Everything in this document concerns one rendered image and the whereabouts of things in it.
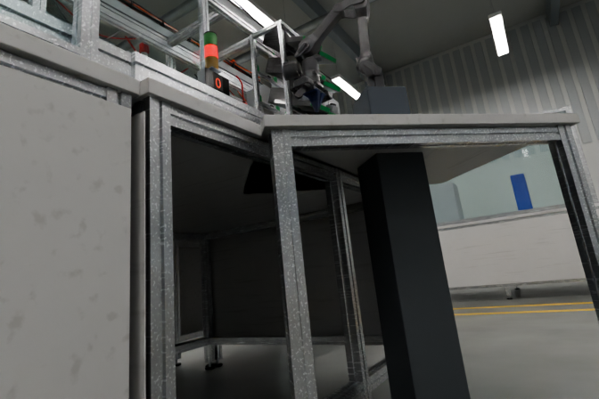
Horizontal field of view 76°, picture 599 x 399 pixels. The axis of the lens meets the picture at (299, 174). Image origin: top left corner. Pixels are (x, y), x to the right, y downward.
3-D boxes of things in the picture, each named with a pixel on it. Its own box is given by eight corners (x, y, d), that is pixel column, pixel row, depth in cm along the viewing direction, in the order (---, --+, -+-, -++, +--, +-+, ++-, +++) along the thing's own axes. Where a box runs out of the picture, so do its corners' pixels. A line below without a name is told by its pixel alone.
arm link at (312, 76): (330, 78, 148) (316, 85, 151) (305, 59, 132) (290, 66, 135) (333, 98, 146) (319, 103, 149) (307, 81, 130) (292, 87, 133)
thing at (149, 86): (407, 193, 191) (406, 188, 192) (148, 92, 67) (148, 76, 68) (204, 234, 262) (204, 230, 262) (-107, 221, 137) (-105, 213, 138)
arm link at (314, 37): (369, 10, 144) (348, -2, 148) (366, -4, 137) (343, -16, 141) (321, 71, 145) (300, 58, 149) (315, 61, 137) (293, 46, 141)
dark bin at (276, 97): (329, 113, 174) (332, 97, 174) (310, 106, 164) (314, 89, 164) (286, 109, 193) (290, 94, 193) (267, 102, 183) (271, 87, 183)
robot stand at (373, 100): (416, 143, 122) (406, 86, 127) (375, 144, 119) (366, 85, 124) (397, 157, 135) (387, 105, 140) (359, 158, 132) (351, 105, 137)
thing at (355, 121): (580, 122, 109) (578, 112, 109) (264, 126, 87) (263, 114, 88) (440, 183, 174) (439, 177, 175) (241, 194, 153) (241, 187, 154)
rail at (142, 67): (340, 172, 148) (337, 145, 151) (135, 96, 74) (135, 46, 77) (328, 175, 151) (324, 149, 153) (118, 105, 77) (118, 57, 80)
